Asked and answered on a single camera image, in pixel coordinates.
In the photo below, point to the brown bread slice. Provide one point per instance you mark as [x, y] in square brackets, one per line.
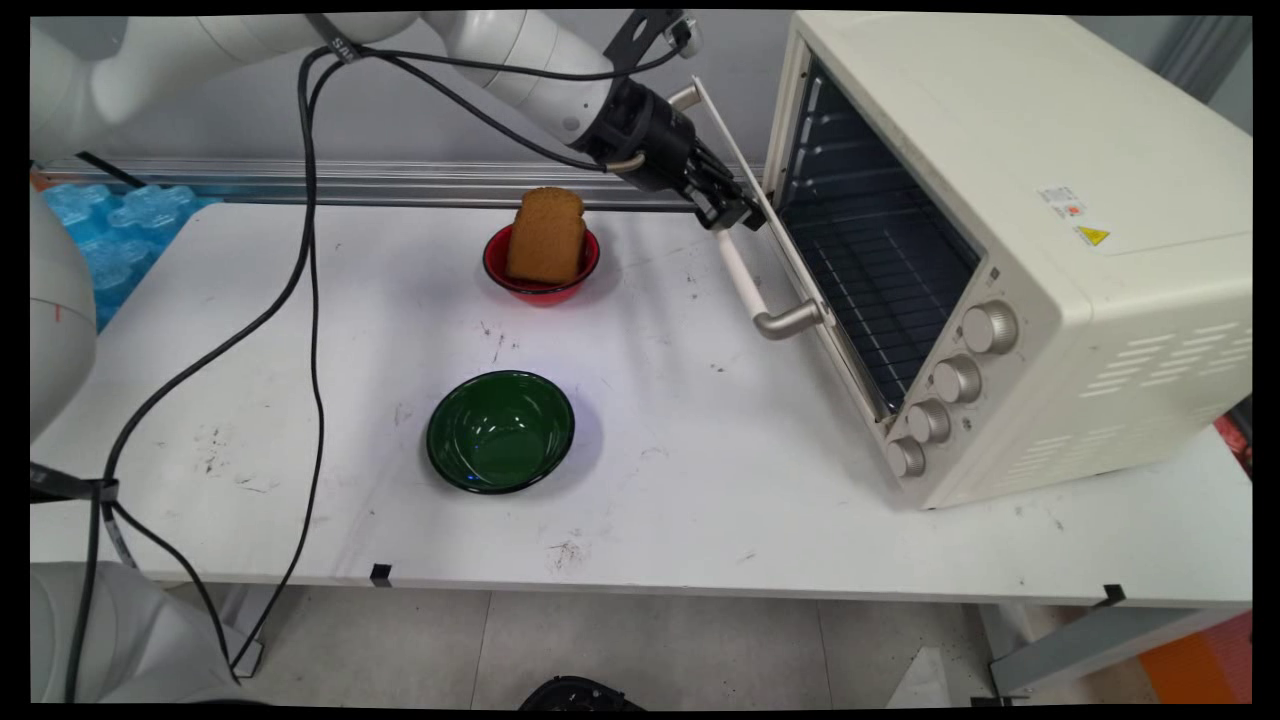
[545, 235]

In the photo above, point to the cream toaster oven body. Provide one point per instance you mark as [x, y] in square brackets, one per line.
[1120, 150]

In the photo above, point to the red enamel bowl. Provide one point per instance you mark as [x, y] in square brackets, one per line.
[540, 292]

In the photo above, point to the red object behind oven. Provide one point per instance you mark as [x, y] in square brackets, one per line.
[1235, 445]

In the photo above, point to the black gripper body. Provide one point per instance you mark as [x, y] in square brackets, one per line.
[650, 140]

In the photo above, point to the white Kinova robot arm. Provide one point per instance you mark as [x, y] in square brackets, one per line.
[520, 60]

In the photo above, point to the yellow warning sticker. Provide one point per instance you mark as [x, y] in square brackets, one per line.
[1092, 235]

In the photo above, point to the white label sticker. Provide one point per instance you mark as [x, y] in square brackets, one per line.
[1063, 202]

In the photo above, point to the orange box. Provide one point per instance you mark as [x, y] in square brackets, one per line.
[1200, 665]

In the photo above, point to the black round floor object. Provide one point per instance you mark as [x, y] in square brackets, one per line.
[580, 695]

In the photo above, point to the metal oven rack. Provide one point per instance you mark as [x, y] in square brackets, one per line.
[880, 290]

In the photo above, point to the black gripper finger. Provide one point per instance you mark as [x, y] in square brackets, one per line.
[742, 190]
[715, 208]

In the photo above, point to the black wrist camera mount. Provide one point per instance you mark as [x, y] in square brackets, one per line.
[645, 30]

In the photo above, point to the aluminium profile rail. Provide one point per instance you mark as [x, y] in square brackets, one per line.
[400, 182]

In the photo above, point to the silver oven knob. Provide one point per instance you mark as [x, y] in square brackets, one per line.
[990, 327]
[957, 379]
[929, 421]
[906, 457]

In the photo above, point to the grey metal table leg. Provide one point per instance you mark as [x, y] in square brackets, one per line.
[245, 640]
[1090, 645]

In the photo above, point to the blue bubble wrap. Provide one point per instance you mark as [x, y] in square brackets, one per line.
[120, 235]

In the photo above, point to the black tape mark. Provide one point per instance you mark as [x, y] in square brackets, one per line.
[1113, 595]
[380, 574]

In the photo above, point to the green enamel bowl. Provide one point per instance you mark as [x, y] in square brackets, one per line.
[500, 432]

